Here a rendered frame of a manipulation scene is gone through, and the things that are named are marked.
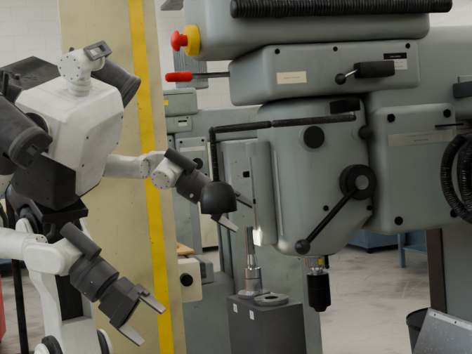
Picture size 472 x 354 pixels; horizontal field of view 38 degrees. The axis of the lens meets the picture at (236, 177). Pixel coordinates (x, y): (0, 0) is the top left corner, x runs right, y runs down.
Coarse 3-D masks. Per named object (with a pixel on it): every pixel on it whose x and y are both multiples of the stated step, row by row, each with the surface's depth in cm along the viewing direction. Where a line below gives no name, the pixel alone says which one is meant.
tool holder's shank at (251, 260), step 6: (246, 228) 188; (252, 228) 188; (246, 234) 188; (252, 234) 188; (246, 240) 188; (252, 240) 188; (246, 246) 188; (252, 246) 188; (252, 252) 188; (252, 258) 188; (252, 264) 188
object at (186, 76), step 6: (174, 72) 144; (180, 72) 145; (186, 72) 145; (210, 72) 147; (216, 72) 147; (222, 72) 148; (228, 72) 148; (168, 78) 144; (174, 78) 144; (180, 78) 144; (186, 78) 145; (192, 78) 146; (198, 78) 146; (204, 78) 147
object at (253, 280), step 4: (244, 272) 188; (256, 272) 187; (260, 272) 188; (244, 276) 188; (248, 276) 187; (252, 276) 187; (256, 276) 187; (260, 276) 188; (244, 280) 189; (248, 280) 187; (252, 280) 187; (256, 280) 187; (260, 280) 188; (248, 284) 187; (252, 284) 187; (256, 284) 187; (260, 284) 188; (248, 288) 188; (252, 288) 187; (256, 288) 187; (260, 288) 188; (248, 292) 188; (252, 292) 187; (256, 292) 187
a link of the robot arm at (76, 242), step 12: (72, 228) 153; (60, 240) 155; (72, 240) 152; (84, 240) 152; (72, 252) 152; (84, 252) 151; (96, 252) 152; (72, 264) 152; (84, 264) 151; (96, 264) 152; (72, 276) 151; (84, 276) 150
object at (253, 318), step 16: (240, 304) 184; (256, 304) 178; (272, 304) 176; (288, 304) 177; (240, 320) 185; (256, 320) 176; (272, 320) 174; (288, 320) 176; (240, 336) 186; (256, 336) 177; (272, 336) 174; (288, 336) 176; (304, 336) 178; (240, 352) 187; (256, 352) 178; (272, 352) 174; (288, 352) 176; (304, 352) 178
